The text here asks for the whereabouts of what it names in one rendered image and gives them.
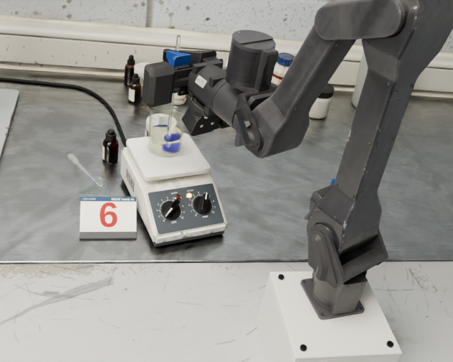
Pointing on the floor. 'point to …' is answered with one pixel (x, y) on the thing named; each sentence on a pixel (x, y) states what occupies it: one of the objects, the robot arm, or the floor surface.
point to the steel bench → (277, 174)
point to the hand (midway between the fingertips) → (181, 62)
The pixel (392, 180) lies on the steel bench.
